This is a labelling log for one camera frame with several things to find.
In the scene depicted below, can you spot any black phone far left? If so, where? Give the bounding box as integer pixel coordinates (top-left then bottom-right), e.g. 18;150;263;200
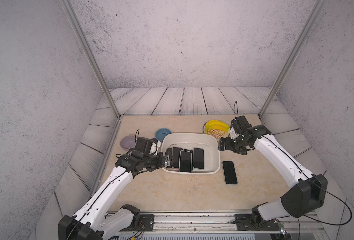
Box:
165;148;173;169

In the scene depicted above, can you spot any black phone purple case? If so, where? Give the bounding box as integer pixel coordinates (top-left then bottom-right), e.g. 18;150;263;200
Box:
172;147;183;169

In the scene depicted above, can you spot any left metal frame post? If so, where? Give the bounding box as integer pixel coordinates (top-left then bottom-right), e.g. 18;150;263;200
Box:
60;0;121;119

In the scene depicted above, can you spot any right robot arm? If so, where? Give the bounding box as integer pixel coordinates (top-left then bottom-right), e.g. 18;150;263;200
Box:
219;125;328;225

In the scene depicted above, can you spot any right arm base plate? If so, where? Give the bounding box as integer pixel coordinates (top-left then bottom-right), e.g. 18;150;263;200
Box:
231;213;280;231

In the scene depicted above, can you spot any black phone cream case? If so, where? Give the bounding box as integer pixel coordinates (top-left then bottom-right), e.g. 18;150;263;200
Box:
179;150;193;173

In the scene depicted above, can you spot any black phone grey-green case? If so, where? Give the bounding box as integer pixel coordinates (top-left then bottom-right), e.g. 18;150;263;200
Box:
193;148;205;170

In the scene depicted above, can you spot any right metal frame post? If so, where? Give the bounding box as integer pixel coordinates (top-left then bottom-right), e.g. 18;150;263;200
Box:
258;0;327;119

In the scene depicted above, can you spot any metal frame post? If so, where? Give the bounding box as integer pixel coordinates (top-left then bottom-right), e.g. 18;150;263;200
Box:
60;0;121;119
258;0;327;119

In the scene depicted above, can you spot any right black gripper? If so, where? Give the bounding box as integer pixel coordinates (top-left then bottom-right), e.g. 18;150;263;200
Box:
216;135;248;156

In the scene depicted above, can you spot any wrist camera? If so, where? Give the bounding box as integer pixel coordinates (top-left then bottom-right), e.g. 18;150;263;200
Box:
230;116;252;135
132;137;158;158

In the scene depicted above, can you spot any patterned plate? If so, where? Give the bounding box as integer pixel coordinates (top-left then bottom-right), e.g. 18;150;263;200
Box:
203;124;229;141

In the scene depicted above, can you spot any purple bowl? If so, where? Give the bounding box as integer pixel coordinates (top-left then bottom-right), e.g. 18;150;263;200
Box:
120;135;136;150

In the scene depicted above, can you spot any yellow banana bunch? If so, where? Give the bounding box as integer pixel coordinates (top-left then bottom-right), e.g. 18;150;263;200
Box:
205;120;230;134

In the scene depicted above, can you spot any black phone green case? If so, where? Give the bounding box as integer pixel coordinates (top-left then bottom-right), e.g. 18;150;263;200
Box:
222;161;238;185

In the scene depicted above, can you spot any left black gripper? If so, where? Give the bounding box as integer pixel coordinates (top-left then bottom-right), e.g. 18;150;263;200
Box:
142;150;177;172

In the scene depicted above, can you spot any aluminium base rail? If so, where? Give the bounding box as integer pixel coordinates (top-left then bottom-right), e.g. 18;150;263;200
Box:
110;211;329;240

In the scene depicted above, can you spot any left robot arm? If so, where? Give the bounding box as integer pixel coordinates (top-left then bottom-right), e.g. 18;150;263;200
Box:
58;151;171;240

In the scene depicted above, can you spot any white plastic storage box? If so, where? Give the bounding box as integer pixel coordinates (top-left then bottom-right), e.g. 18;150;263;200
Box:
158;133;221;175

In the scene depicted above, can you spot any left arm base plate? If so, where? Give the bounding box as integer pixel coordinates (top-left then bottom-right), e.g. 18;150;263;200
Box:
122;214;154;232

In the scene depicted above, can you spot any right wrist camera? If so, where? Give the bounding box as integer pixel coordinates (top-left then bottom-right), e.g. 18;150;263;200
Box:
230;116;252;135

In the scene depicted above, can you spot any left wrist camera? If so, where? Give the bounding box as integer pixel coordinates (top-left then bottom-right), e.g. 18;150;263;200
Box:
132;137;158;158

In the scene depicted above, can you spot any blue bowl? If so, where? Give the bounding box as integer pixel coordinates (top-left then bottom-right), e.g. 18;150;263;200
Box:
155;128;172;142

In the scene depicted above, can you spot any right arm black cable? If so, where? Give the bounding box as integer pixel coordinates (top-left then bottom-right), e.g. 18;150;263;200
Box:
233;100;353;240

